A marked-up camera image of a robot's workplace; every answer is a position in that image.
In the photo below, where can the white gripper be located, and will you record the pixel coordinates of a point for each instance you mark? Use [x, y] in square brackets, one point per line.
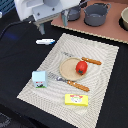
[44, 10]

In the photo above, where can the yellow butter box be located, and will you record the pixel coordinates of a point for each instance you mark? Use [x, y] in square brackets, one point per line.
[79, 100]

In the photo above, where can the light blue milk carton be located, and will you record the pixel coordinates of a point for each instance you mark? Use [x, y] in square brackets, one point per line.
[39, 79]

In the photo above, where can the blue wire basket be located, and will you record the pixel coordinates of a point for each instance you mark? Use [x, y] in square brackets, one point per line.
[6, 6]

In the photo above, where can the brown stove board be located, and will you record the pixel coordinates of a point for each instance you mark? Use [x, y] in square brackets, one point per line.
[109, 30]

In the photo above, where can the fork with wooden handle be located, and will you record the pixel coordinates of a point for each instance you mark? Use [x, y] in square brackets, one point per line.
[74, 84]

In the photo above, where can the beige bowl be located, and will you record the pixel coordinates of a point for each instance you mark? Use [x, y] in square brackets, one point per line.
[124, 16]

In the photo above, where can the round wooden plate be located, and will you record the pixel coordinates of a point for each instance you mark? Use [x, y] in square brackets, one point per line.
[68, 69]

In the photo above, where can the small grey pot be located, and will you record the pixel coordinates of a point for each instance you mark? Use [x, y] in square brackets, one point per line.
[74, 12]

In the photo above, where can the red toy tomato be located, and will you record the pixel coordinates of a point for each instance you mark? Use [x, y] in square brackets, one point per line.
[81, 67]

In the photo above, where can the large grey pot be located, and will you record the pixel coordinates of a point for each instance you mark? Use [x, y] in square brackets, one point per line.
[95, 15]

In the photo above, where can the knife with wooden handle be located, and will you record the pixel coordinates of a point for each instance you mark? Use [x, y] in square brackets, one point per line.
[68, 55]

